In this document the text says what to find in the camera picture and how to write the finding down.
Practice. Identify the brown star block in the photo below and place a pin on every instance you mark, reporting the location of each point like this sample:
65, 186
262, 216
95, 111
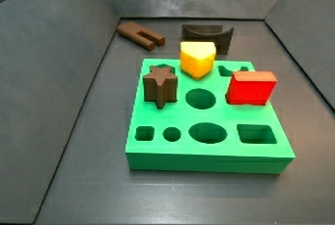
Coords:
160, 86

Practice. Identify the red square block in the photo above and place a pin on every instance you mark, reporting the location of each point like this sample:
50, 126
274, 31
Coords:
251, 87

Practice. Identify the green shape sorter base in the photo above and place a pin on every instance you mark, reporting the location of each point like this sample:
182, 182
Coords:
200, 133

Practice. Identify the yellow pentagon block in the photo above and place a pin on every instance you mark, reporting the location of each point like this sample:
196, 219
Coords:
197, 58

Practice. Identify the black curved fixture stand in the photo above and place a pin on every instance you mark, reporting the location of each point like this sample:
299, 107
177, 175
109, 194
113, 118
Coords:
209, 33

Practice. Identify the brown square-circle forked block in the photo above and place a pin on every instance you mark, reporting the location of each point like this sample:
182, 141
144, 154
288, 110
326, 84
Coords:
141, 35

